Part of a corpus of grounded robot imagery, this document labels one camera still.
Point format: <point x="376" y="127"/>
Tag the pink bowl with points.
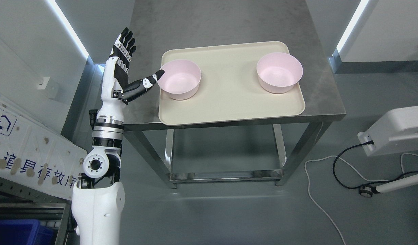
<point x="181" y="79"/>
<point x="278" y="72"/>

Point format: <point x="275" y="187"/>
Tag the white sign board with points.
<point x="34" y="156"/>

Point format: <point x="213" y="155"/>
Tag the white machine on stand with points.
<point x="396" y="131"/>

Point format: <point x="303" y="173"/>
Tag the white stand leg with caster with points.
<point x="403" y="182"/>

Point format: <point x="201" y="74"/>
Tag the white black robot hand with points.
<point x="117" y="92"/>

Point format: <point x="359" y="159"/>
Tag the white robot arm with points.
<point x="98" y="197"/>

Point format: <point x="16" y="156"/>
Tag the stainless steel table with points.
<point x="161" y="25"/>

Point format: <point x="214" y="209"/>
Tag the beige plastic tray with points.
<point x="229" y="89"/>

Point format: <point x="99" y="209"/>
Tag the blue plastic bin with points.
<point x="24" y="232"/>

